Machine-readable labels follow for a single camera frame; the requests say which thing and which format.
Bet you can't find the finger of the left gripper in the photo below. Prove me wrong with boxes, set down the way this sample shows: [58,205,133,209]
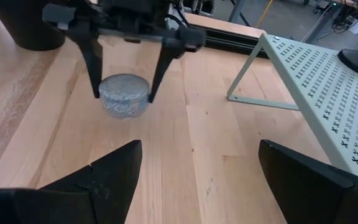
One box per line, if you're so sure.
[147,39,186,103]
[68,32,104,99]

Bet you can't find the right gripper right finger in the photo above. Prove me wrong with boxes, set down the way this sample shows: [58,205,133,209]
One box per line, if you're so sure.
[258,139,358,224]

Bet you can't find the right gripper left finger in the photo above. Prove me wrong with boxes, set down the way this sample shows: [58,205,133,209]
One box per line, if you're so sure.
[0,139,144,224]

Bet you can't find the grey speckled candle holder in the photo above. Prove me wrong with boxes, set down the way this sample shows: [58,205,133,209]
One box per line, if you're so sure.
[98,73,152,120]

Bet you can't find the potted green plant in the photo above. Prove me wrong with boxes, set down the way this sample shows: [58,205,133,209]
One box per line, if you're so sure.
[0,0,67,52]

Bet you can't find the grey table foot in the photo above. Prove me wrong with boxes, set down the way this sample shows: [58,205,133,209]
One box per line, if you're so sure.
[227,0,252,27]

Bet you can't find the green perforated metal shelf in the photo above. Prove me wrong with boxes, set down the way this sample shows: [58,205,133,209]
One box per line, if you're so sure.
[226,33,358,183]

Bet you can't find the grey desk leg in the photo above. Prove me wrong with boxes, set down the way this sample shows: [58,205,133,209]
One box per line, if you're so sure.
[301,2,339,44]

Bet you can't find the black aluminium frame rails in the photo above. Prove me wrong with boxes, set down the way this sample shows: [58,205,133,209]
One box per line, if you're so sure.
[194,24,270,60]

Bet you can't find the tangled black cables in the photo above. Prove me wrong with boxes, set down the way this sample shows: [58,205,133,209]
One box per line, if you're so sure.
[330,2,358,35]

